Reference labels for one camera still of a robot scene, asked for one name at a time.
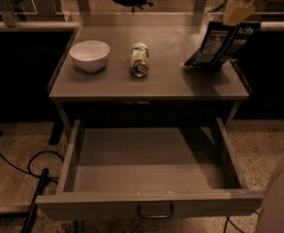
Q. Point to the blue chip bag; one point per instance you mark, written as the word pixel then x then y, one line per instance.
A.
pixel 220 43

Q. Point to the white bowl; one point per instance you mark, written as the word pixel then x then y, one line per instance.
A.
pixel 90 56

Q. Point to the black pole on floor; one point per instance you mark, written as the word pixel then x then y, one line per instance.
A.
pixel 31 214

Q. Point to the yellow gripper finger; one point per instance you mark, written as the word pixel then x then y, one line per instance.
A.
pixel 244 8
pixel 228 16

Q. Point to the white horizontal rail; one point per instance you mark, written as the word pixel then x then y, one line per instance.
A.
pixel 72 25

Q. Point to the grey open top drawer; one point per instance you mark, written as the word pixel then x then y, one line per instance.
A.
pixel 108 172

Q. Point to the green soda can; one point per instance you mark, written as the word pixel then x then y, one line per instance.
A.
pixel 139 62

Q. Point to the black drawer handle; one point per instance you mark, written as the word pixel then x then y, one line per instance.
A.
pixel 155 213

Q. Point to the grey cabinet table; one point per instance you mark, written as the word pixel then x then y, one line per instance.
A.
pixel 171 39

